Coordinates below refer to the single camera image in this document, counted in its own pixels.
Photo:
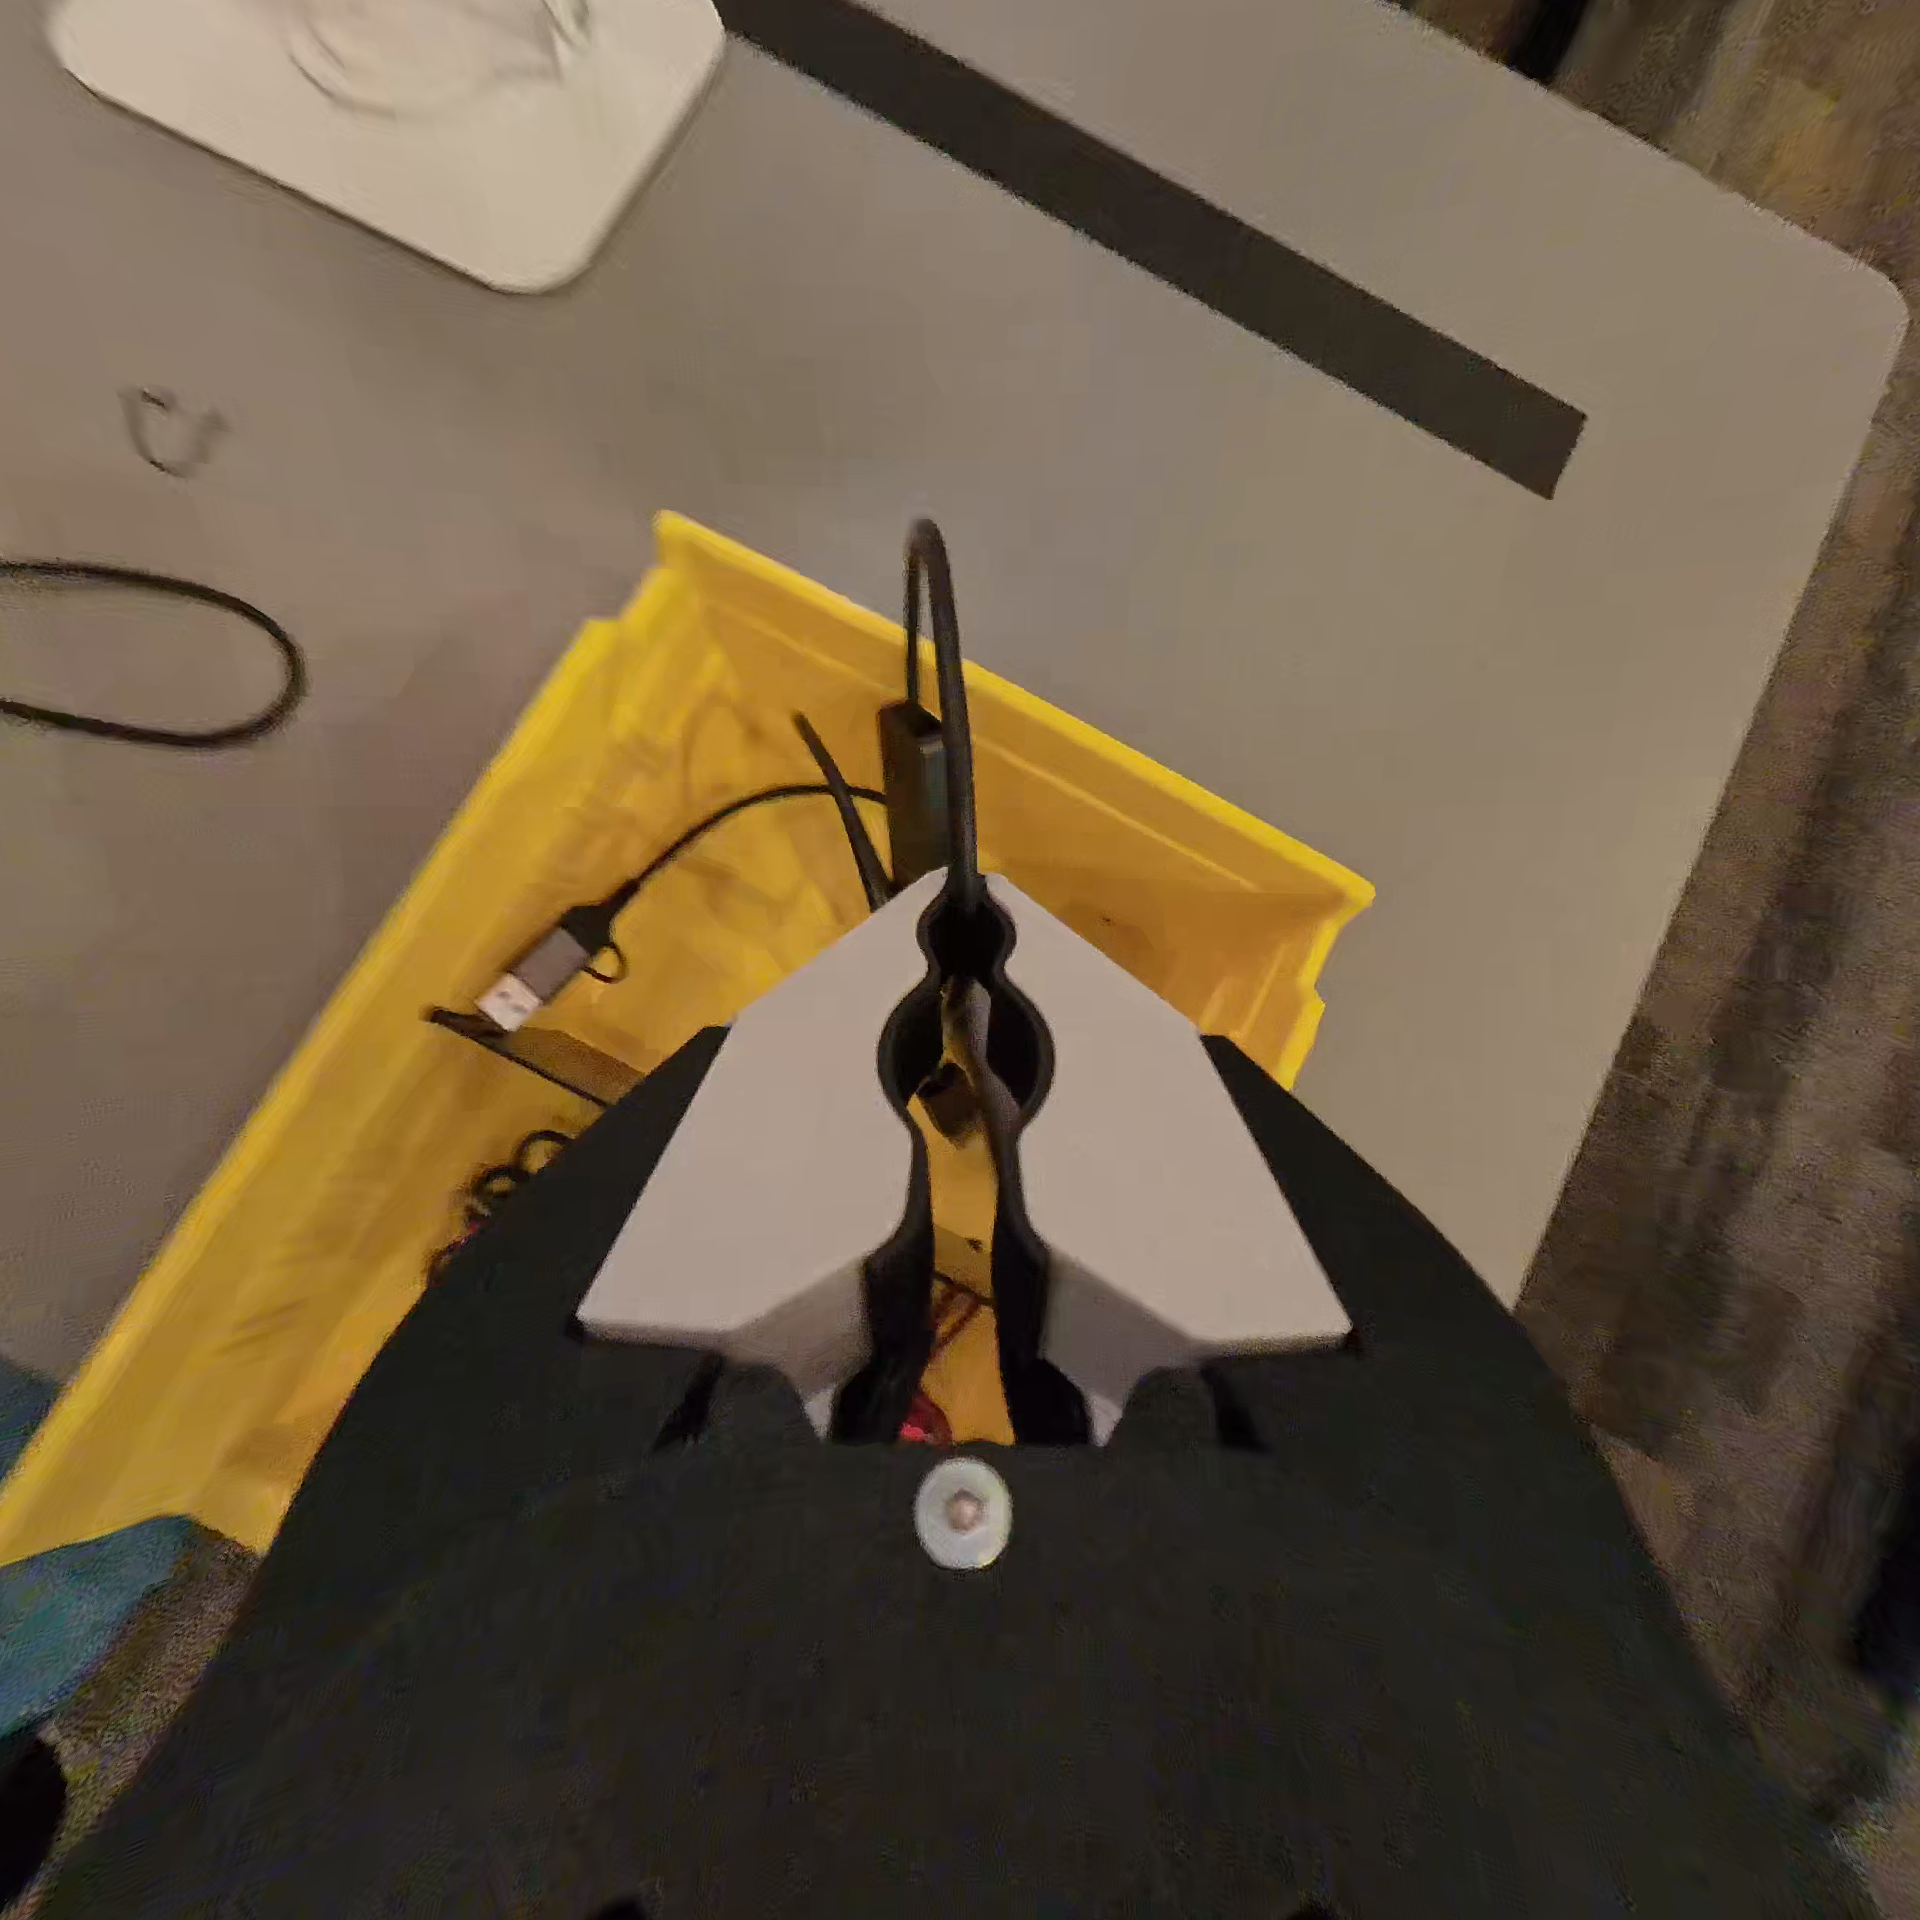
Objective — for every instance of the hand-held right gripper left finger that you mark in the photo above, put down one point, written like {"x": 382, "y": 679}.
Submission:
{"x": 749, "y": 1200}

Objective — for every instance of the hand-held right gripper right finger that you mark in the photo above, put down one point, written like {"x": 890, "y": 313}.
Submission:
{"x": 1186, "y": 1200}

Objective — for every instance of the yellow plastic bin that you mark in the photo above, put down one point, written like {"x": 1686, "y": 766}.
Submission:
{"x": 1126, "y": 848}

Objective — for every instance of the black bin divider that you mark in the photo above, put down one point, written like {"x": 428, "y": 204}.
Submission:
{"x": 570, "y": 1068}

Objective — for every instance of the person's blue jeans leg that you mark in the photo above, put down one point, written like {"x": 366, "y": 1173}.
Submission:
{"x": 76, "y": 1605}

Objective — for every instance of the white desk stand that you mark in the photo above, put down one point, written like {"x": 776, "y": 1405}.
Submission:
{"x": 450, "y": 150}

